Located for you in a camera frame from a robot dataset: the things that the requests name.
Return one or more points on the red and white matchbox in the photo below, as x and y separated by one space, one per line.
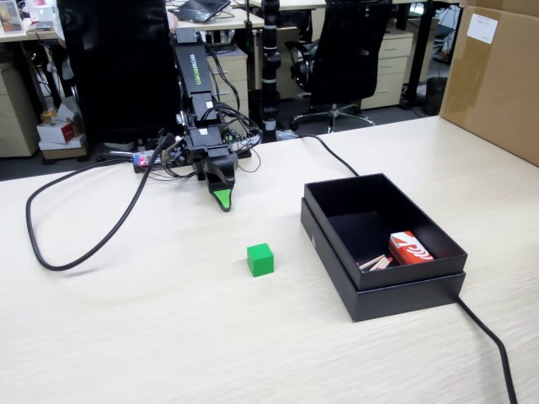
410 249

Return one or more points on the black armrest office chair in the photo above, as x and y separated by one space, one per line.
349 50

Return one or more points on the framed picture card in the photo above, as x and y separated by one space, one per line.
9 19

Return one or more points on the green wooden cube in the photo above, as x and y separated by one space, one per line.
260 261

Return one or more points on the black open box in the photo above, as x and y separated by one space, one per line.
404 301

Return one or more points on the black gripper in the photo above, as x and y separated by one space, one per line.
205 142

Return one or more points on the black cardboard box tray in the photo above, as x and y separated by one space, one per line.
438 248

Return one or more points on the controller board with pink light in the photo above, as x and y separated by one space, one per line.
141 161

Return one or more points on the wooden match with red head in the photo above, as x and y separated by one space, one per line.
384 265
371 262
379 264

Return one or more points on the beige drawer cabinet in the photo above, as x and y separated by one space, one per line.
14 122
231 80
389 67

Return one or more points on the light wooden office desk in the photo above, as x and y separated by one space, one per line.
29 33
236 19

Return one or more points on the black segmented pole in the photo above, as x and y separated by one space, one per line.
269 63

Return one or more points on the black WOWROBO robot arm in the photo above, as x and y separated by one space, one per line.
191 67

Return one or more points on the large brown cardboard box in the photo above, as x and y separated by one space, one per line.
492 92

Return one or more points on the white and red carton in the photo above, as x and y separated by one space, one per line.
61 130

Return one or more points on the black laptop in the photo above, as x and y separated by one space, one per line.
202 9

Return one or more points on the white shipping label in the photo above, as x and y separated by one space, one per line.
483 28

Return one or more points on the black waste bin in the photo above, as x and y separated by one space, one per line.
435 96

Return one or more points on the black high-back office chair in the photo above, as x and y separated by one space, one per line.
122 67

